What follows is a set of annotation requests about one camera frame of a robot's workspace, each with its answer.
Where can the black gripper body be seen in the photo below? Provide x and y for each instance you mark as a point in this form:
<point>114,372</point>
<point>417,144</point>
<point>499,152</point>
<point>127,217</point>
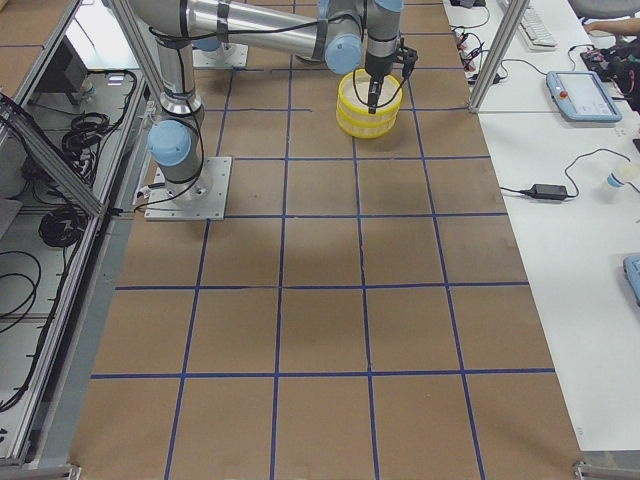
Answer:
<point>376,69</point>

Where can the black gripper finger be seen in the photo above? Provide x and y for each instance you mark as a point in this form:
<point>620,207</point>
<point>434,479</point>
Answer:
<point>373,98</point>

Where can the yellow steamer layer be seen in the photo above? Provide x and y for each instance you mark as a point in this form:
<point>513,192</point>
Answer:
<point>357,94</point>
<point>360,124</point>

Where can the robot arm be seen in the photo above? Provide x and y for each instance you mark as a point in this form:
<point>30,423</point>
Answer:
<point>344,35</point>
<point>175,139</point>

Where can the white keyboard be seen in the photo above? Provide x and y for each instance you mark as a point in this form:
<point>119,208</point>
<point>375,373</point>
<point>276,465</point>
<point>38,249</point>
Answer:
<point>534,32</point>

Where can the blue teach pendant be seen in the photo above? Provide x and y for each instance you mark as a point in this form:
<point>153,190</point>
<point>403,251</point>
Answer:
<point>581,97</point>
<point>631,267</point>

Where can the black power brick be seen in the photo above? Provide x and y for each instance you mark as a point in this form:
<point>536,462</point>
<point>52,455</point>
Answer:
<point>549,192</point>

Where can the paper cup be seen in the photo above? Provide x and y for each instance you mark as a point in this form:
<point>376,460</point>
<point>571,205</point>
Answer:
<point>622,175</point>

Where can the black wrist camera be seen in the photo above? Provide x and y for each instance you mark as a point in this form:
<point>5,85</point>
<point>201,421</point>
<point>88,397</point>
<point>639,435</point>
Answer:
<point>407,57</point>

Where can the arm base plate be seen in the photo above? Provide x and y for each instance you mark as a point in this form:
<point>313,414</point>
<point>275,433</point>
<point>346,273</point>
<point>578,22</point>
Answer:
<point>206,199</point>
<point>226,57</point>

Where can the aluminium corner post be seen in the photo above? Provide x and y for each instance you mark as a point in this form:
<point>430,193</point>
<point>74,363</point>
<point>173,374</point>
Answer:
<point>502,40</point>

